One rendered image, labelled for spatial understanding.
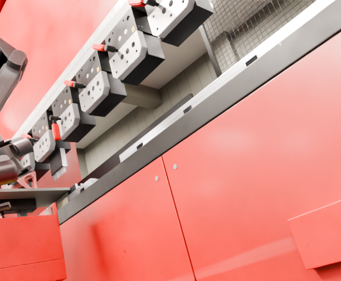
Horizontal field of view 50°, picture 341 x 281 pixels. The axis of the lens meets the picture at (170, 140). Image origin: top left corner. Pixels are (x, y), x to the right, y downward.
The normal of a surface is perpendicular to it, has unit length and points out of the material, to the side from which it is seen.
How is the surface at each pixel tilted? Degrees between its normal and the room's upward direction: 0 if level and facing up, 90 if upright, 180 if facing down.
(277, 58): 90
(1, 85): 78
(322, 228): 90
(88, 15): 90
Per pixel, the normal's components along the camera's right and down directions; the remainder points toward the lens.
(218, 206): -0.74, -0.07
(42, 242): 0.63, -0.44
